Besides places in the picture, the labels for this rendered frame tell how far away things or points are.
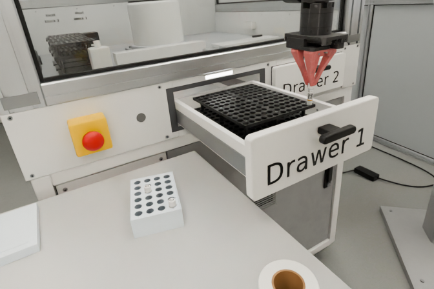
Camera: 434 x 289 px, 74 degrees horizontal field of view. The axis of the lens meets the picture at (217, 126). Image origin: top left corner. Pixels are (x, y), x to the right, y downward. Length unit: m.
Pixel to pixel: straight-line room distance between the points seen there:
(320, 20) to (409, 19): 1.79
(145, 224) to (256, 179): 0.20
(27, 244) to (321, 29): 0.61
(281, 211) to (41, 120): 0.83
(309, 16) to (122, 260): 0.51
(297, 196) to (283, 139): 0.72
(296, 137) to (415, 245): 1.26
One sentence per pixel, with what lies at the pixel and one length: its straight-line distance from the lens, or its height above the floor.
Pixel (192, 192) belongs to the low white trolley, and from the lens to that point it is 0.60.
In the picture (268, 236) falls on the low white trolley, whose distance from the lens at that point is 0.50.
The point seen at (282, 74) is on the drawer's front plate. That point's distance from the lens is 0.86.
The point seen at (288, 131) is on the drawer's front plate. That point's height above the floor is 0.92.
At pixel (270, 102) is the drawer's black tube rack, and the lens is 0.64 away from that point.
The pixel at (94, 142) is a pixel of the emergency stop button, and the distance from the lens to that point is 0.61.
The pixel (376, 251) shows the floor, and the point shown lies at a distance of 1.63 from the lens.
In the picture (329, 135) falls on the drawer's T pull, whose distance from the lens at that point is 0.47.
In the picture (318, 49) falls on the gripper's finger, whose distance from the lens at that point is 0.57.
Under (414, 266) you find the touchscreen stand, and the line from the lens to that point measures 1.58.
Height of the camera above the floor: 1.11
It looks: 23 degrees down
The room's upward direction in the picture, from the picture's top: 5 degrees counter-clockwise
